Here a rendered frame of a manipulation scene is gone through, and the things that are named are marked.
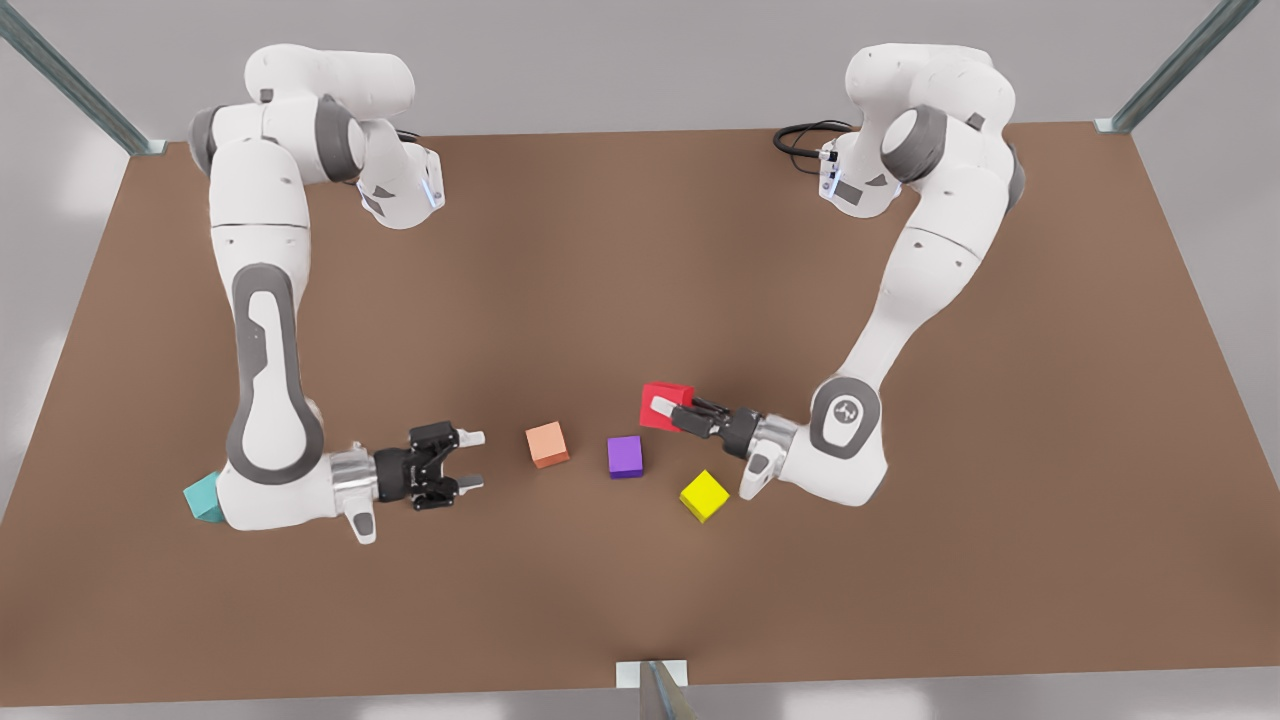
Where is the silver frame post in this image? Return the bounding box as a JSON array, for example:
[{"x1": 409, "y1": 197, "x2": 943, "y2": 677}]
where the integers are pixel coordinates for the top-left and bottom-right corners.
[
  {"x1": 1094, "y1": 0, "x2": 1263, "y2": 135},
  {"x1": 614, "y1": 659, "x2": 692, "y2": 720},
  {"x1": 0, "y1": 0, "x2": 168, "y2": 157}
]

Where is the red wooden cube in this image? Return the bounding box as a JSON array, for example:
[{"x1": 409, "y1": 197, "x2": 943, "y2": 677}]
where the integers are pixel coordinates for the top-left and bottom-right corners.
[{"x1": 640, "y1": 381, "x2": 696, "y2": 434}]

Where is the yellow wooden cube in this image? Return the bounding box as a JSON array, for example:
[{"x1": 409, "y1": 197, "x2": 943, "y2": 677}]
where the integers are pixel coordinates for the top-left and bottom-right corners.
[{"x1": 679, "y1": 469, "x2": 732, "y2": 524}]

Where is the orange wooden cube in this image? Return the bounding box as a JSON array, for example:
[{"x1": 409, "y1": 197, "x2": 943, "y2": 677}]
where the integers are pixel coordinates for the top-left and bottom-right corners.
[{"x1": 525, "y1": 420, "x2": 572, "y2": 470}]

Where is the teal blue wooden cube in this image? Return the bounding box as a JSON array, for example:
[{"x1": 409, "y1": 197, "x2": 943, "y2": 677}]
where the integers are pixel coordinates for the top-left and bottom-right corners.
[{"x1": 182, "y1": 471, "x2": 227, "y2": 525}]

